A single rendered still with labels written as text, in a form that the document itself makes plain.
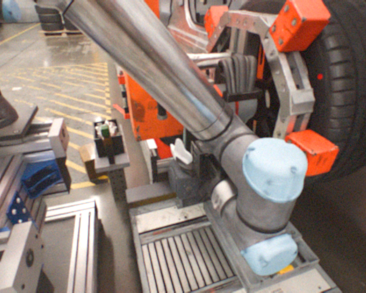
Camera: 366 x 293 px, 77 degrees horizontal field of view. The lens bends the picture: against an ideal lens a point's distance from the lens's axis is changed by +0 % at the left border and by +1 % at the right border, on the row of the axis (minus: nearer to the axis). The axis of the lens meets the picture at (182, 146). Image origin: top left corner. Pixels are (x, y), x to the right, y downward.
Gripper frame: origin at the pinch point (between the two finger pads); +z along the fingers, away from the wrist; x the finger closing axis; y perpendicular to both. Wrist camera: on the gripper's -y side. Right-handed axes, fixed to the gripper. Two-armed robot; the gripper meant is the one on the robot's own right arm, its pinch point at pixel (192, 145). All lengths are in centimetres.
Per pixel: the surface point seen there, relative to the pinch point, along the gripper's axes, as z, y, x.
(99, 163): 52, -38, 30
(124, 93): 178, -50, 5
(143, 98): 55, -8, 4
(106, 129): 49, -17, 23
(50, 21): 842, -40, 153
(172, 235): 27, -77, -1
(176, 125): 55, -25, -12
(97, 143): 57, -29, 29
